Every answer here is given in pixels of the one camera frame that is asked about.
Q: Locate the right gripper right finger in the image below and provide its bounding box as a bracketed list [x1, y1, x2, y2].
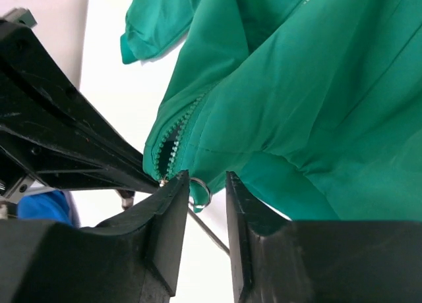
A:
[226, 172, 421, 302]

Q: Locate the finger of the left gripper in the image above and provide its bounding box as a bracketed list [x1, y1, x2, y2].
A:
[1, 20, 158, 194]

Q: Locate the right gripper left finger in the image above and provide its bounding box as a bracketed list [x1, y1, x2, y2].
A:
[1, 171, 189, 302]

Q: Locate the green zip jacket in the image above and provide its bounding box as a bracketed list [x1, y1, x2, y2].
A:
[121, 0, 421, 221]

